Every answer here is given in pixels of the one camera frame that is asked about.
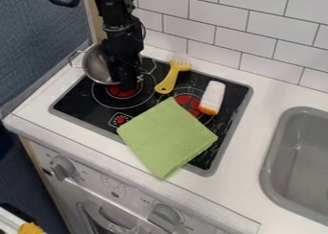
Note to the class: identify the toy stove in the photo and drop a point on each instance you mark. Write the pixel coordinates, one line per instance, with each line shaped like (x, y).
(94, 106)

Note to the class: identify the toy sink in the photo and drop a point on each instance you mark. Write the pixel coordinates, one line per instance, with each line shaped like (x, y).
(299, 167)

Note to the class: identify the green cloth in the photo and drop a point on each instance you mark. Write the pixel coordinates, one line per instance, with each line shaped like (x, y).
(166, 135)

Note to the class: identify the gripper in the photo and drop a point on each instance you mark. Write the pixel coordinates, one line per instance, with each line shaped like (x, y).
(124, 46)

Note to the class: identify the white and orange toy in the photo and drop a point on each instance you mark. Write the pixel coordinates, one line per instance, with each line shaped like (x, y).
(212, 97)

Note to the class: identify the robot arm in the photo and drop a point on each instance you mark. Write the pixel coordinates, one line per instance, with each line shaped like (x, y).
(114, 7)

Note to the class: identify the yellow brush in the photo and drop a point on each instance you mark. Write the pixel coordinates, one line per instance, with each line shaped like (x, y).
(171, 78)

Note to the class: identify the silver pot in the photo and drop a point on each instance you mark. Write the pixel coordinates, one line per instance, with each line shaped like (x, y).
(95, 65)

